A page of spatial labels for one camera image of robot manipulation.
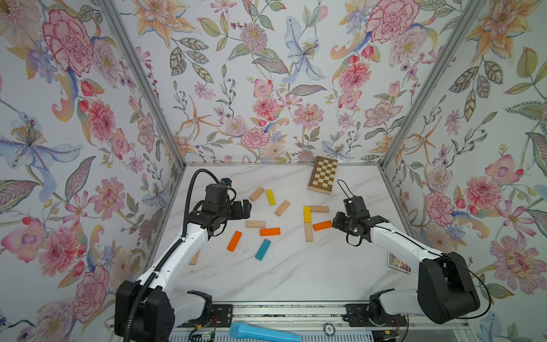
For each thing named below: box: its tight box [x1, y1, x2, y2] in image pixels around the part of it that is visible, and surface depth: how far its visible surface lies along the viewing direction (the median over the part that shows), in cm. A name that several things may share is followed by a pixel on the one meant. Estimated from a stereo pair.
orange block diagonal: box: [226, 230, 243, 253], surface depth 94 cm
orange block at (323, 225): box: [312, 220, 333, 232], surface depth 100 cm
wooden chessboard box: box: [306, 156, 338, 196], surface depth 116 cm
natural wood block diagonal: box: [274, 200, 291, 217], surface depth 105 cm
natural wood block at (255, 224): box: [245, 220, 267, 228], surface depth 100 cm
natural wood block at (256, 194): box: [249, 186, 265, 202], surface depth 109 cm
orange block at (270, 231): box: [259, 227, 282, 237], surface depth 97 cm
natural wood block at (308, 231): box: [304, 222, 314, 243], surface depth 97 cm
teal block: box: [254, 238, 272, 262], surface depth 92 cm
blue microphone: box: [229, 322, 302, 342], surface depth 71 cm
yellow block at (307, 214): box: [303, 205, 312, 224], surface depth 103 cm
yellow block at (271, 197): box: [266, 189, 277, 206], surface depth 109 cm
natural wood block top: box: [310, 205, 330, 214], surface depth 103 cm
